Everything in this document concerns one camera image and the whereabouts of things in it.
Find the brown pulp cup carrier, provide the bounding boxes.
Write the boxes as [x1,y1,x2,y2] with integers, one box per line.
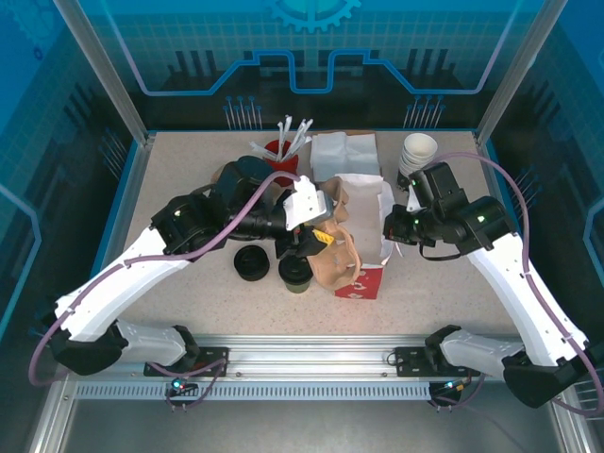
[308,176,364,291]

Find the black plastic cup lid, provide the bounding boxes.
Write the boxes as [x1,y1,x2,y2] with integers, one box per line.
[277,256,313,286]

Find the red white paper bag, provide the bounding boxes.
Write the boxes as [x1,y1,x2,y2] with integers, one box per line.
[329,172,405,302]

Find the paper coffee cup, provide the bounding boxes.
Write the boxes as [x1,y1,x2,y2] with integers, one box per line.
[277,256,314,297]

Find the pulp cup carrier stack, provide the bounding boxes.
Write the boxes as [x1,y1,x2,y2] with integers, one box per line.
[195,165,228,196]

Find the stacked paper cups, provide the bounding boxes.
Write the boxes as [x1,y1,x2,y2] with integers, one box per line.
[395,132,439,191]

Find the black cup lid stack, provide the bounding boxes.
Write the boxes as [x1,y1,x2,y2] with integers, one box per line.
[232,243,272,283]

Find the red straw holder cup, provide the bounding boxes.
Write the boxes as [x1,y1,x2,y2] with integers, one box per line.
[262,139,300,176]

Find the white paper napkin stack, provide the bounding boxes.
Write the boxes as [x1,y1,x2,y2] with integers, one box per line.
[310,131,381,183]

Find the thin black cable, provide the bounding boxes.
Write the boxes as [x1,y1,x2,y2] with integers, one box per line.
[418,242,466,263]

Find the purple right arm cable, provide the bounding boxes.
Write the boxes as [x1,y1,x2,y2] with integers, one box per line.
[426,150,604,417]

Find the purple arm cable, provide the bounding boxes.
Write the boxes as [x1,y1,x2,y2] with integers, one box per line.
[28,171,304,391]
[426,150,604,417]

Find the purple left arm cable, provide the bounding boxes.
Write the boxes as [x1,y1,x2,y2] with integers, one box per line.
[28,171,304,391]

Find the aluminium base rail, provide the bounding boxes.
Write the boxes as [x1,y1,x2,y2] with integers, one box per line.
[188,333,445,380]

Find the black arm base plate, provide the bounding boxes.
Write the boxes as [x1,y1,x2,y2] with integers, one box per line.
[143,345,231,379]
[393,345,478,379]

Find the aluminium frame post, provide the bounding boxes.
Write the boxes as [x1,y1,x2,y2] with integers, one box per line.
[52,0,159,149]
[475,0,568,149]

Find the slotted grey cable duct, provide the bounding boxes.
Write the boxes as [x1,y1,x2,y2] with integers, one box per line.
[74,381,439,403]

